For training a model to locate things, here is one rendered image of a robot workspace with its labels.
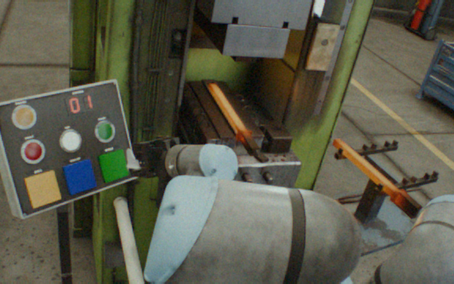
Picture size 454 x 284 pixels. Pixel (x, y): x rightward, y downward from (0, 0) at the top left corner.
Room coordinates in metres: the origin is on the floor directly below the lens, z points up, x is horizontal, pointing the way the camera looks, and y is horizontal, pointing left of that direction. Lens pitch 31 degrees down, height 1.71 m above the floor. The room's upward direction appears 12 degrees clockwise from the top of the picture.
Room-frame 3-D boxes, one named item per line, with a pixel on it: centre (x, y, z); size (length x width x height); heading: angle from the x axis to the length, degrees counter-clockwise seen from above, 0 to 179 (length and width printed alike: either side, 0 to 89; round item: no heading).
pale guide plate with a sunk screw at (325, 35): (1.49, -0.26, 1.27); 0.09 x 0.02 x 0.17; 114
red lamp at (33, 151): (0.81, 0.45, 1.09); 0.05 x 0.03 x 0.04; 114
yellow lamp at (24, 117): (0.83, 0.48, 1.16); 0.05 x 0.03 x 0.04; 114
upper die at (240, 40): (1.43, 0.06, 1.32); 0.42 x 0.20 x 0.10; 24
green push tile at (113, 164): (0.93, 0.28, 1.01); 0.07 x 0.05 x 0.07; 139
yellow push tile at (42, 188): (0.78, 0.41, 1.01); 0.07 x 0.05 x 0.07; 139
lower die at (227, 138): (1.43, 0.06, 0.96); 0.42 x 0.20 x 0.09; 24
